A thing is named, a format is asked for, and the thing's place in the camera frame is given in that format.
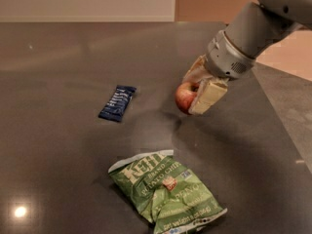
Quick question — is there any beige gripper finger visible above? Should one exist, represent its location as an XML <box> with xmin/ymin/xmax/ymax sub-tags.
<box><xmin>182</xmin><ymin>56</ymin><xmax>209</xmax><ymax>83</ymax></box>
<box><xmin>188</xmin><ymin>78</ymin><xmax>228</xmax><ymax>115</ymax></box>

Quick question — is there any red apple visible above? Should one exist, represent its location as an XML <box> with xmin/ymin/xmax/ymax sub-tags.
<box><xmin>175</xmin><ymin>82</ymin><xmax>199</xmax><ymax>115</ymax></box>

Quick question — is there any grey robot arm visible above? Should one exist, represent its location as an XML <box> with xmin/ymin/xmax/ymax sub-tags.
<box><xmin>175</xmin><ymin>0</ymin><xmax>312</xmax><ymax>115</ymax></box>

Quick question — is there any green jalapeno chip bag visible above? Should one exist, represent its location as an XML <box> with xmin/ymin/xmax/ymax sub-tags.
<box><xmin>108</xmin><ymin>149</ymin><xmax>227</xmax><ymax>234</ymax></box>

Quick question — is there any dark blue snack bar wrapper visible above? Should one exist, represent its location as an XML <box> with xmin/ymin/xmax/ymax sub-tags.
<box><xmin>98</xmin><ymin>85</ymin><xmax>137</xmax><ymax>122</ymax></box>

